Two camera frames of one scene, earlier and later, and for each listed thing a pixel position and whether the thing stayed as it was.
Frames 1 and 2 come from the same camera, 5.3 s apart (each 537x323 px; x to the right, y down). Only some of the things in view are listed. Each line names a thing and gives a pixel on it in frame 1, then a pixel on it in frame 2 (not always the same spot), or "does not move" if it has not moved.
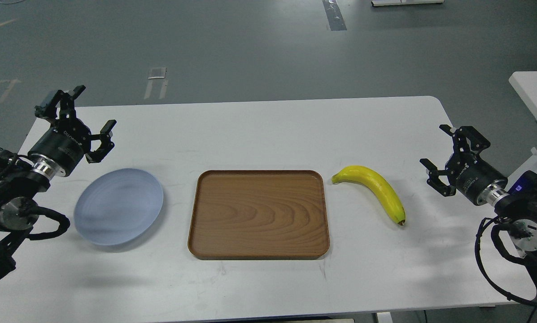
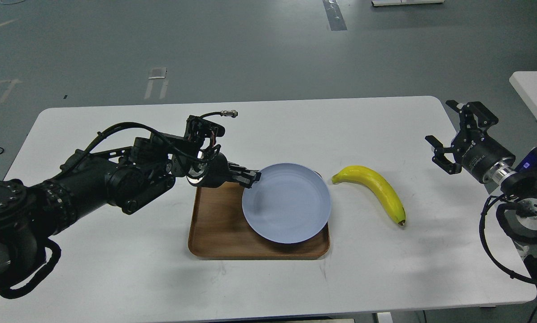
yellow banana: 375,182 does not move
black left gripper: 65,142 → 216,171
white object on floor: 400,2 does not move
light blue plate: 118,205 → 290,203
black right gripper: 470,176 → 486,159
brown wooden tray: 259,214 does not move
